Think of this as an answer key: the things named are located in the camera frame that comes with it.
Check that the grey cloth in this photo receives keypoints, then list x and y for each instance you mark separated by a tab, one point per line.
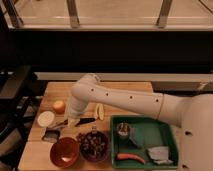
160	155

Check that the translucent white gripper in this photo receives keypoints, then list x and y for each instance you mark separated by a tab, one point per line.
72	122

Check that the small metal can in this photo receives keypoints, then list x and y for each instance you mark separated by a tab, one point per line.
123	129

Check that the green plastic tray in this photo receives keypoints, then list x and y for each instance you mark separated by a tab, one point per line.
147	133

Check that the orange carrot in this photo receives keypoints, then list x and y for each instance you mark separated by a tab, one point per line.
125	156

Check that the black dish brush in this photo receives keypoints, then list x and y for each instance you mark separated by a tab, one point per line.
65	123

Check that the orange fruit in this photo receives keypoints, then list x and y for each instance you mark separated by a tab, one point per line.
59	107

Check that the dark bowl of grapes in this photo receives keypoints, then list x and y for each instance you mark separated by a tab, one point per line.
94	146

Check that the white cylindrical container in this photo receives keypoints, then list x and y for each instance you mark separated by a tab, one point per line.
46	119

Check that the black remote control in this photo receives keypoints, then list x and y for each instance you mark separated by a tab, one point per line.
51	136

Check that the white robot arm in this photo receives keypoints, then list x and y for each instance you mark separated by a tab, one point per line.
194	115

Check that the black chair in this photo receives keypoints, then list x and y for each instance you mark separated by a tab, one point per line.
20	88

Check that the red bowl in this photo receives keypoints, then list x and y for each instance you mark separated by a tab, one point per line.
65	152

